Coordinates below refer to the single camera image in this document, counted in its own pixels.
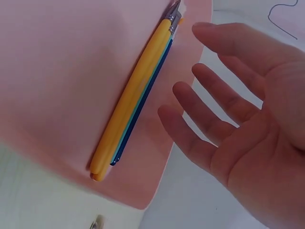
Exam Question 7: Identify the person's right hand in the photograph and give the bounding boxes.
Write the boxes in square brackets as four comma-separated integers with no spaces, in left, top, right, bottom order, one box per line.
[157,22,305,229]

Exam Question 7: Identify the teal craft knife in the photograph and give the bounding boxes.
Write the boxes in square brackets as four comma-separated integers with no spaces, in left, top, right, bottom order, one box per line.
[112,35,174,163]

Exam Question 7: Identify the thin dark thread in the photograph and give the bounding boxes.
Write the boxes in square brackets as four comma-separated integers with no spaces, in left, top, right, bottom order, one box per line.
[267,0,298,41]

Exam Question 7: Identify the yellow craft knife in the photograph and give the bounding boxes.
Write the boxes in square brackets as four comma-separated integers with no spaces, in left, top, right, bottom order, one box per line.
[89,0,179,180]
[94,11,183,183]

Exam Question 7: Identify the small silver metal object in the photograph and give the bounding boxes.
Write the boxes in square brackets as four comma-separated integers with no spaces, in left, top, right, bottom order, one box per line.
[88,214,105,229]

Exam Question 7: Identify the pink mat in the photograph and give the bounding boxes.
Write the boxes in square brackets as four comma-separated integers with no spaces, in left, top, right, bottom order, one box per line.
[0,0,214,210]

